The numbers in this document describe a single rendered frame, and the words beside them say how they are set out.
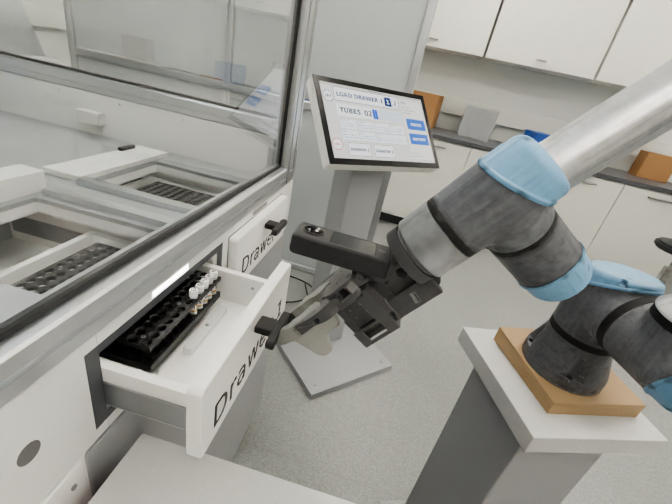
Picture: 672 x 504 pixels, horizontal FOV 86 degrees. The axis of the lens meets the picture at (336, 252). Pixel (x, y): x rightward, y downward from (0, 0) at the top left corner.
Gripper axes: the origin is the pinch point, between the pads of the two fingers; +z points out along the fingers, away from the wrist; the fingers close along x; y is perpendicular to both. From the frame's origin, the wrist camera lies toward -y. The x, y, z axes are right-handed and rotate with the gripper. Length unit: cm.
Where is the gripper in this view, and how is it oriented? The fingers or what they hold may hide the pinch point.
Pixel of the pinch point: (286, 324)
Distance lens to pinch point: 49.3
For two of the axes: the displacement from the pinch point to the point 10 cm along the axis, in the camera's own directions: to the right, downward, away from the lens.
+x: 1.9, -4.2, 8.9
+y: 6.8, 7.1, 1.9
